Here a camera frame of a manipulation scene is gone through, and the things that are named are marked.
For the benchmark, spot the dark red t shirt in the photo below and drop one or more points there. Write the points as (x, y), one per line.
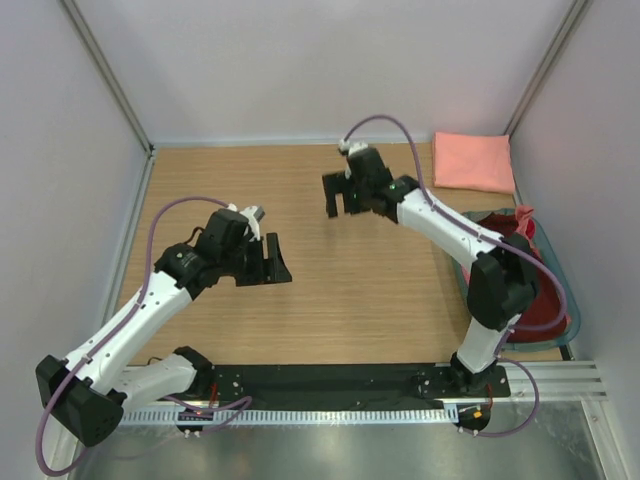
(546, 305)

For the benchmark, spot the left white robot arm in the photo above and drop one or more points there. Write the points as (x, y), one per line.
(89, 390)

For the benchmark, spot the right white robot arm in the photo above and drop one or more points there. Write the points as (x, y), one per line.
(502, 282)

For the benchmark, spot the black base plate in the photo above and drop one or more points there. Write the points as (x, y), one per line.
(268, 382)

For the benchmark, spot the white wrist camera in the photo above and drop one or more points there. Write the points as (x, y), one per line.
(347, 148)
(253, 214)

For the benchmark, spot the teal plastic basket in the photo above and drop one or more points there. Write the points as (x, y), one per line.
(571, 331)

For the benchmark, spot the white slotted cable duct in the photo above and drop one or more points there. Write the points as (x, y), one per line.
(176, 416)

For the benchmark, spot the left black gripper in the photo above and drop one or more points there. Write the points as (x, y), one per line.
(269, 270)

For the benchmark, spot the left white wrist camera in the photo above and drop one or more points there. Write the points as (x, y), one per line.
(253, 214)

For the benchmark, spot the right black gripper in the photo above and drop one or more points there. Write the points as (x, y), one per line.
(337, 183)

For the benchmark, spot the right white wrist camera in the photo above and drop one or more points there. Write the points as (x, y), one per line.
(347, 148)

